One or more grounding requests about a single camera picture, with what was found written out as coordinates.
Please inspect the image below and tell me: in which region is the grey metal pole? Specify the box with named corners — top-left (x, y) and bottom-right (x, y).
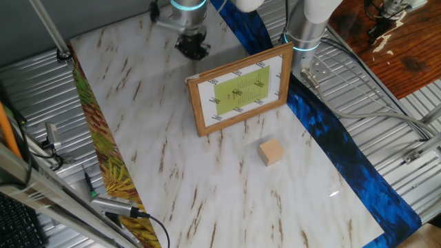
top-left (28, 0), bottom-right (75, 63)

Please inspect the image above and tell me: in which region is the dark brown wooden table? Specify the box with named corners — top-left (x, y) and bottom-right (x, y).
top-left (327, 0), bottom-right (441, 101)

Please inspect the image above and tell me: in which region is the black camera cable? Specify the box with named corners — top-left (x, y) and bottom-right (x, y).
top-left (136, 209), bottom-right (172, 248)

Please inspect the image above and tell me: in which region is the small silver camera on mount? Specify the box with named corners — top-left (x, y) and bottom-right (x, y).
top-left (41, 121), bottom-right (75, 172)

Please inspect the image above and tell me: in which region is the wooden cube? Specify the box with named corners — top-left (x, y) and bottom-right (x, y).
top-left (257, 137), bottom-right (286, 167)

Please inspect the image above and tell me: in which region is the wooden picture frame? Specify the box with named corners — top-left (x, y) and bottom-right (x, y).
top-left (185, 41), bottom-right (295, 138)

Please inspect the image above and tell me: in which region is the yellow green painted cloth strip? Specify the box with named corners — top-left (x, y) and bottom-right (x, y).
top-left (66, 42), bottom-right (163, 248)

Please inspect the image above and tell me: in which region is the silver ribbed depth camera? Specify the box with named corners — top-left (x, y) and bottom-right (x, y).
top-left (90, 193), bottom-right (143, 220)

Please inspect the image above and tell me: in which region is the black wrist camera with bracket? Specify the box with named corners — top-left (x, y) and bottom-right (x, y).
top-left (147, 0), bottom-right (189, 36)

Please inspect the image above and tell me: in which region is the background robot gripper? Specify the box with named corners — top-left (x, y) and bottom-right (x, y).
top-left (364, 0), bottom-right (429, 45)

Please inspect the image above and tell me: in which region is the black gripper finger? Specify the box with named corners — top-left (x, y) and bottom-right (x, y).
top-left (174, 42), bottom-right (198, 63)
top-left (196, 40), bottom-right (212, 61)

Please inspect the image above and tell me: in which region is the blue painted cloth strip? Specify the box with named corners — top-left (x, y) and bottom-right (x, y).
top-left (209, 0), bottom-right (423, 248)

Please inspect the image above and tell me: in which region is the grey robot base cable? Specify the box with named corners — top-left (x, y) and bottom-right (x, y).
top-left (300, 68), bottom-right (441, 139)

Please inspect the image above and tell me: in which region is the white marble pattern mat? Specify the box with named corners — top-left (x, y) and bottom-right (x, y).
top-left (70, 0), bottom-right (385, 248)

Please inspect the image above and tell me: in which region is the aluminium profile rail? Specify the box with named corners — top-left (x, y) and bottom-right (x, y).
top-left (400, 103), bottom-right (441, 166)

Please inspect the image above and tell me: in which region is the aluminium frame bar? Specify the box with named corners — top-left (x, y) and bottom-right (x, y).
top-left (0, 142), bottom-right (143, 248)

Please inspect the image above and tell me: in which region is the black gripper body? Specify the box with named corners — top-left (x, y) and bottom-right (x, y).
top-left (176, 26), bottom-right (209, 48)

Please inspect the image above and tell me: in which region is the orange tube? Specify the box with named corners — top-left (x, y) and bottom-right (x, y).
top-left (0, 101), bottom-right (23, 160)

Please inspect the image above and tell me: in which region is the black keyboard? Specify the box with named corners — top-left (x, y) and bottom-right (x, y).
top-left (0, 192), bottom-right (48, 248)

